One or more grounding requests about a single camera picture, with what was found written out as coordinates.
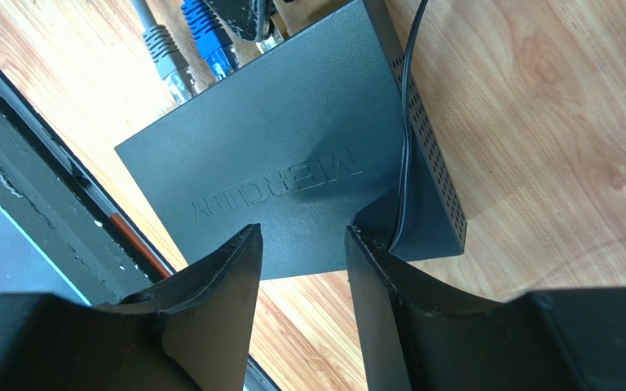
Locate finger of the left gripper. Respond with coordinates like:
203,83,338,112
205,0,274,42

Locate grey ethernet cable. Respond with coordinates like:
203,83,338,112
128,0,197,107

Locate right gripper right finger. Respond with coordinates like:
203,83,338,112
345,226,626,390

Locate thin black power cord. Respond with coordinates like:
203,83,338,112
389,0,430,253

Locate black network switch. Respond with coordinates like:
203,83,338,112
116,1,467,279

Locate aluminium frame rail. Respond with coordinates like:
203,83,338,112
0,205,90,306

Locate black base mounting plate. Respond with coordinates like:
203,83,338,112
0,71,276,390

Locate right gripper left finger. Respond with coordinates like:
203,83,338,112
0,224,263,390

